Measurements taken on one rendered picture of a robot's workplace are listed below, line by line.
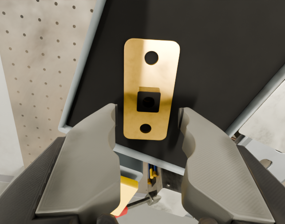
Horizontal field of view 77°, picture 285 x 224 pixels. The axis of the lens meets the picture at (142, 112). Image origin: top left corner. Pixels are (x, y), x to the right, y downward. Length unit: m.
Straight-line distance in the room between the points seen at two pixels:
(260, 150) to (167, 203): 0.23
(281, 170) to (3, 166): 2.26
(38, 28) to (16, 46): 0.10
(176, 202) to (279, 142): 0.23
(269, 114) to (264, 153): 0.23
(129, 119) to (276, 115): 0.18
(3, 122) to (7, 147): 0.29
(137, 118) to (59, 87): 0.57
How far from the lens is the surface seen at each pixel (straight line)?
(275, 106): 0.25
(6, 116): 1.90
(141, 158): 0.17
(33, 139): 0.88
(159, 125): 0.15
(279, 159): 0.51
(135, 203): 0.37
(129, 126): 0.16
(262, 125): 0.26
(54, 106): 0.75
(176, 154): 0.18
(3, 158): 2.26
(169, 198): 0.41
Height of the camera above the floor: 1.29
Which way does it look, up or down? 60 degrees down
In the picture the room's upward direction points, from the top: 180 degrees counter-clockwise
